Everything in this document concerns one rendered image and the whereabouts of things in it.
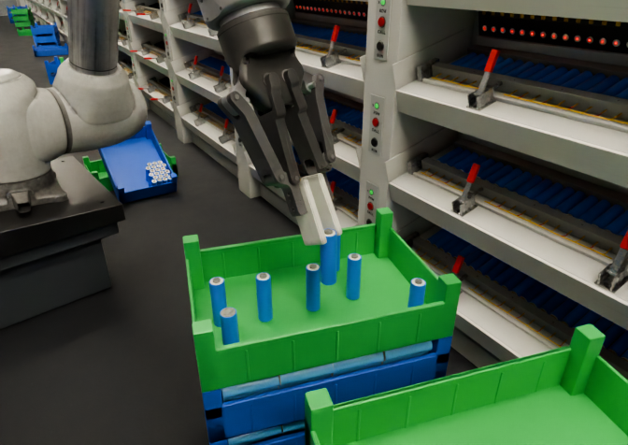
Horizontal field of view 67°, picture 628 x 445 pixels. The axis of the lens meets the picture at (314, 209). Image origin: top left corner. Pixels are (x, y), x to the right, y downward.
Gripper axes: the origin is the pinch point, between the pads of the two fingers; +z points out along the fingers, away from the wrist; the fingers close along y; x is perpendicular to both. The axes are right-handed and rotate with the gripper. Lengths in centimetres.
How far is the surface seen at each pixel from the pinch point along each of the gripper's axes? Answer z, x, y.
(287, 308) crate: 12.7, -11.7, -0.5
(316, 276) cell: 9.1, -6.5, -2.6
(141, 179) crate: -11, -129, -39
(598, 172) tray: 9.0, 16.6, -35.0
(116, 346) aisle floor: 22, -68, 6
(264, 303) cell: 10.0, -10.4, 3.3
